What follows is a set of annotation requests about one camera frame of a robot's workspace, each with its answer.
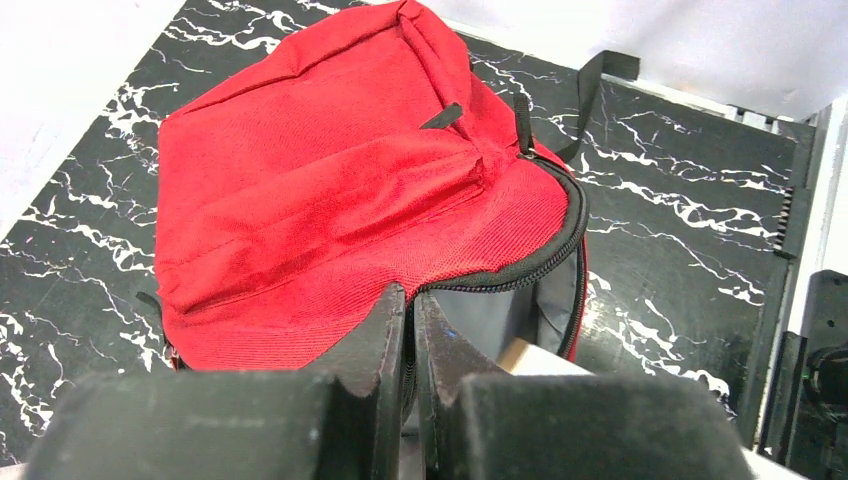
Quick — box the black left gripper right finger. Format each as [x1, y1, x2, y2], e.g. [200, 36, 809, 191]
[414, 294, 753, 479]

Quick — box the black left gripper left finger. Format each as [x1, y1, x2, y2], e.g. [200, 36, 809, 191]
[24, 284, 405, 479]

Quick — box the white Decorate book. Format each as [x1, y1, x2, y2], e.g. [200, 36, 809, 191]
[497, 338, 591, 376]

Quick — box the red student backpack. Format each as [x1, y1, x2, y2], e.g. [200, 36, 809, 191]
[135, 0, 641, 372]

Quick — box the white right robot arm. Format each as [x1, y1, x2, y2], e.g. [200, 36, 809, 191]
[757, 270, 847, 479]

